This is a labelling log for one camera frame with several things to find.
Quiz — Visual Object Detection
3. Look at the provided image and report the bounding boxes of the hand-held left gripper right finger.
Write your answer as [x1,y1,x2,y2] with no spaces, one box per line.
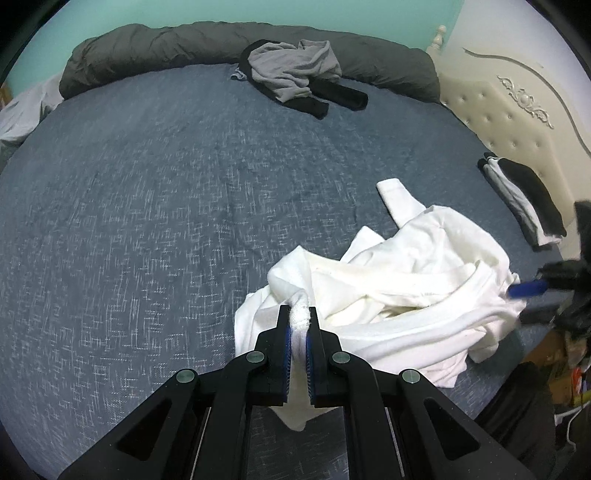
[305,306,532,480]

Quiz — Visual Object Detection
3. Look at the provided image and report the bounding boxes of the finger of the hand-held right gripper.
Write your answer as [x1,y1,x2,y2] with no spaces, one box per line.
[518,308,566,328]
[507,261,578,300]

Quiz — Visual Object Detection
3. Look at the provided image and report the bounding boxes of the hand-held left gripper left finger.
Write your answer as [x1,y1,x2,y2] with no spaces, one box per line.
[58,305,293,480]

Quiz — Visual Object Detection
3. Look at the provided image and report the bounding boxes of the white long-sleeve shirt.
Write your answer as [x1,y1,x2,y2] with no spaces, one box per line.
[234,178,522,432]

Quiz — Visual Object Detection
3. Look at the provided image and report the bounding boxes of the colourful floor clutter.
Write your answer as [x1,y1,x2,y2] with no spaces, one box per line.
[554,330,591,462]

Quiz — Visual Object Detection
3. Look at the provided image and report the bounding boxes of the folded black and white garment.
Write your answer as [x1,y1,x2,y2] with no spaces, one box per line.
[478,152,568,252]

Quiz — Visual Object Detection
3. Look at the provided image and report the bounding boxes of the dark cloth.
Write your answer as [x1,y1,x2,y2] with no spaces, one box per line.
[475,362,561,462]

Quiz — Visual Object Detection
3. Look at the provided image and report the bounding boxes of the cream tufted headboard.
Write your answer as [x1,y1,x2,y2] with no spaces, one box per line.
[427,18,591,287]

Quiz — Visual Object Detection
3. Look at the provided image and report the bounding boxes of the crumpled grey garment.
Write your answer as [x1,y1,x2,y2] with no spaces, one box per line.
[247,39,343,103]

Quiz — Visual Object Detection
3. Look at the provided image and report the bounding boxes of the rolled dark grey duvet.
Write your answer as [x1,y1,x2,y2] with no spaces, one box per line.
[59,21,441,104]

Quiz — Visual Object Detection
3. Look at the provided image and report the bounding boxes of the pale lilac sheet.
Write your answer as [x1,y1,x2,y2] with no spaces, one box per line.
[0,74,65,146]

